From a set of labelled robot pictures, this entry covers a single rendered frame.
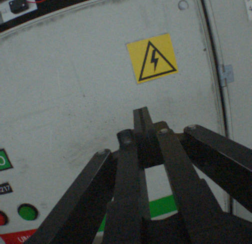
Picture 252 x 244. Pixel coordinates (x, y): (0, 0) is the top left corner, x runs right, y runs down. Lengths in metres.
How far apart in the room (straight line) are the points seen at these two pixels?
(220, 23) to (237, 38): 0.06
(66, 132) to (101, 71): 0.09
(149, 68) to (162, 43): 0.03
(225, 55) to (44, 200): 0.52
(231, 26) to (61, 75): 0.46
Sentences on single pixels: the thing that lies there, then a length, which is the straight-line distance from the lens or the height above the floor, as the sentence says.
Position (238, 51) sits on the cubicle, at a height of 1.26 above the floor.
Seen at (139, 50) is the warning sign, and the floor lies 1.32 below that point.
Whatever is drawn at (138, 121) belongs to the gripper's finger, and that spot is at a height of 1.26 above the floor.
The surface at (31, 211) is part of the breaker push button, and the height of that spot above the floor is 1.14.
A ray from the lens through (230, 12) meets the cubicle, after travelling 0.59.
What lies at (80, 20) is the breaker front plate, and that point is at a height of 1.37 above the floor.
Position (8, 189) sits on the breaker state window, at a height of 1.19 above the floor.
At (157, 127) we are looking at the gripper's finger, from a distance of 0.16.
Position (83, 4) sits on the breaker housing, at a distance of 0.26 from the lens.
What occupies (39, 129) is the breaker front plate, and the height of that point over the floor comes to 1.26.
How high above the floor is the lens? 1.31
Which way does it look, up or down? 16 degrees down
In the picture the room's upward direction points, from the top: 17 degrees counter-clockwise
